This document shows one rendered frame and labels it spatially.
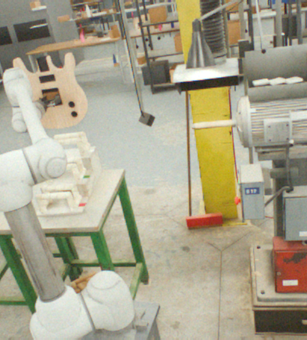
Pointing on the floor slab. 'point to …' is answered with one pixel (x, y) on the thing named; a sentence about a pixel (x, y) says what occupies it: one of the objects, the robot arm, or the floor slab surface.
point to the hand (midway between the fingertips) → (51, 97)
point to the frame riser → (286, 319)
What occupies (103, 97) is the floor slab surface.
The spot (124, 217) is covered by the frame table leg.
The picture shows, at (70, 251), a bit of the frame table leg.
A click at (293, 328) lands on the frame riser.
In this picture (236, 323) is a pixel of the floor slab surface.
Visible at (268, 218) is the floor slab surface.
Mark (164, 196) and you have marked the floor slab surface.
